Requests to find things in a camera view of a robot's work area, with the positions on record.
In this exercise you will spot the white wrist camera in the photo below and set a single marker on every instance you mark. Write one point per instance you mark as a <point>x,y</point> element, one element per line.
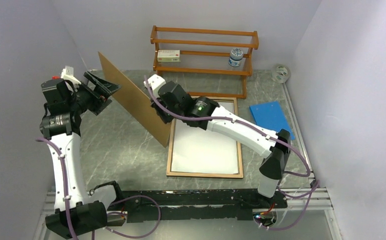
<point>154,83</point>
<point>67,73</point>

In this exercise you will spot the picture frame black and gold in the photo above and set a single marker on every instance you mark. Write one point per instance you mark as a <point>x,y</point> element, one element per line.
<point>209,145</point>

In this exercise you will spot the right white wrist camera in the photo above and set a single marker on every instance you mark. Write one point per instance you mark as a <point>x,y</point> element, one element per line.
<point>154,83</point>

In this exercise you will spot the white red small box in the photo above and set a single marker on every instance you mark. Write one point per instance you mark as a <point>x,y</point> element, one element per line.
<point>166,55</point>

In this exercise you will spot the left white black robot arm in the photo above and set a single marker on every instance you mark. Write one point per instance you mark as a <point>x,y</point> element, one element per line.
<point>76,211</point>

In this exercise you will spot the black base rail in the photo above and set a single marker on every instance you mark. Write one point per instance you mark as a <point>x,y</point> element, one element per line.
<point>241,204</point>

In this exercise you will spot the brown cardboard backing board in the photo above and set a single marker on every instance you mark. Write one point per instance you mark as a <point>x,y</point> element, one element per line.
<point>136,102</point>

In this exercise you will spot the white photo paper sheet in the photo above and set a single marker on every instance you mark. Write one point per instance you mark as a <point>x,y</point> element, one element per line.
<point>206,149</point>

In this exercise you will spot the clear tape roll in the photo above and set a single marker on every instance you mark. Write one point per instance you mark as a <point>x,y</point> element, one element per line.
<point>280,73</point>

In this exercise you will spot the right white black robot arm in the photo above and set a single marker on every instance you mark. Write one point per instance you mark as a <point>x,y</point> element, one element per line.
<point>208,115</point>

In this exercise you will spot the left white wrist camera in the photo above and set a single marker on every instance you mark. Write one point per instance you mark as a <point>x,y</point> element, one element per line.
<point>67,73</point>

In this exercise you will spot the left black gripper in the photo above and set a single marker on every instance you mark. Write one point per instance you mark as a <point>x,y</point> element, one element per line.
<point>100,102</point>

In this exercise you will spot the blue white ceramic jar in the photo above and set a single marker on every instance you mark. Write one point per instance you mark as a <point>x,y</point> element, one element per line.
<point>236,56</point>

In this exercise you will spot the orange wooden shelf rack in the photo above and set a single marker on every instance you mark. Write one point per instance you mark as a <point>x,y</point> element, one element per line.
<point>206,51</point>

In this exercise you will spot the blue clipboard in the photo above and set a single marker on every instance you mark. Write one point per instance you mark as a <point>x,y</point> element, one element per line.
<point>270,116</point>

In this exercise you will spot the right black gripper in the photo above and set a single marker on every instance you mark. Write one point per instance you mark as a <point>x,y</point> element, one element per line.
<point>158,108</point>

